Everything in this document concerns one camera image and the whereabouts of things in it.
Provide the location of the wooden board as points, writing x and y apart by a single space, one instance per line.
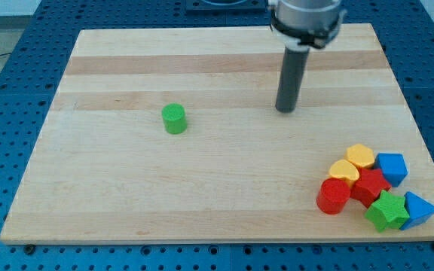
105 171

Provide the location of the red star block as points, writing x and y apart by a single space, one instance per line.
368 188

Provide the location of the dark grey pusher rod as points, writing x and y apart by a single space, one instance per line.
291 76

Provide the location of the green star block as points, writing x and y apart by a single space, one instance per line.
388 211

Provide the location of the yellow hexagon block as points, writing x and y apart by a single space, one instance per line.
360 156

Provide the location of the blue pentagon block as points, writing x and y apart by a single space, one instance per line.
393 167

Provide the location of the red cylinder block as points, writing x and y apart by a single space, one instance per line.
333 196

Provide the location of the green cylinder block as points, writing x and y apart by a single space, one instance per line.
174 118

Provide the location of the yellow heart block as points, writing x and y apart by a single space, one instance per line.
345 171

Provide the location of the blue triangle block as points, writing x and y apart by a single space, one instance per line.
419 210

